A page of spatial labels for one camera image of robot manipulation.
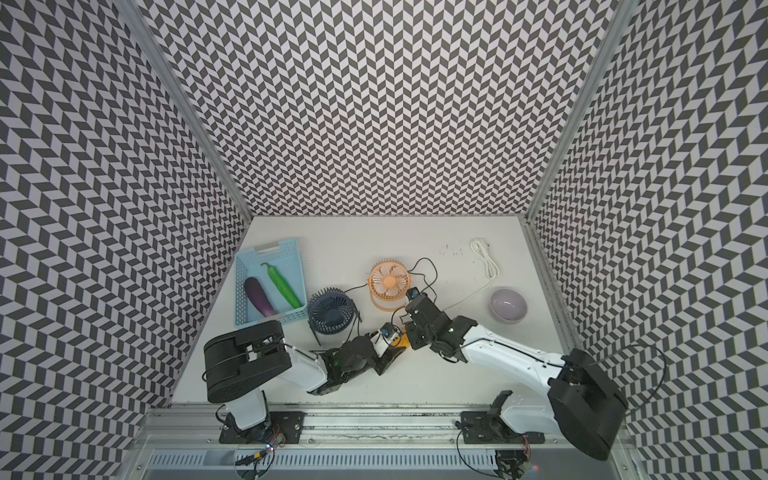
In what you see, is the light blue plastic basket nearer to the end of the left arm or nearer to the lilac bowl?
the end of the left arm

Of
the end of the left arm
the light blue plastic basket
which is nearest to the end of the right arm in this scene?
the end of the left arm

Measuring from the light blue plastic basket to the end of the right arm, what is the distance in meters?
0.41

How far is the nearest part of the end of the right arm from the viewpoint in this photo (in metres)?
0.58

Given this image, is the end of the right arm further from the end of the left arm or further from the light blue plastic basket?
the light blue plastic basket

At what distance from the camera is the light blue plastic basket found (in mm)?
944
